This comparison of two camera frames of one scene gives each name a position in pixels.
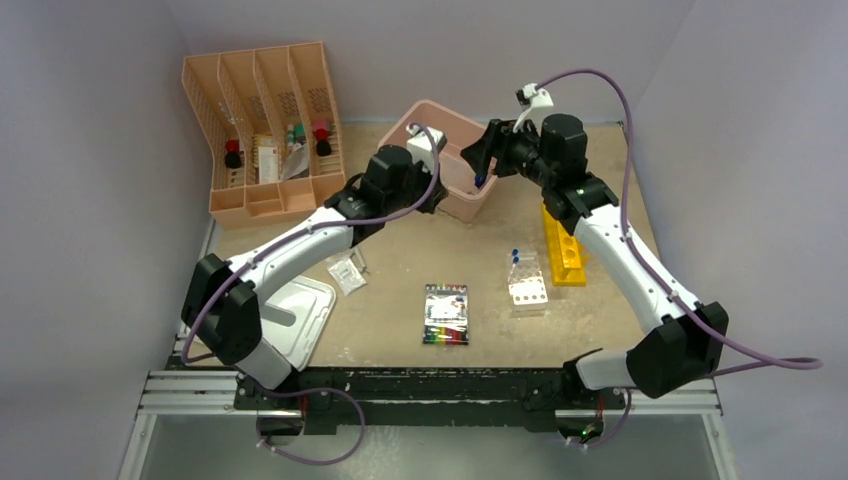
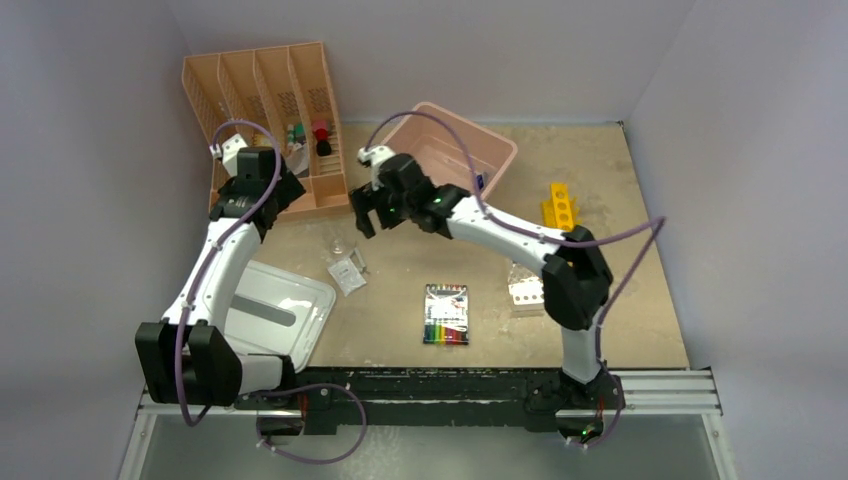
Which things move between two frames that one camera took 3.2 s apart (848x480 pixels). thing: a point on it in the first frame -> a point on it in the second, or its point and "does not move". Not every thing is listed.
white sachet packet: [347, 276] does not move
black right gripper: [480, 154] -> [366, 199]
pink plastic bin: [464, 199] does not move
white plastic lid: [297, 317] does not move
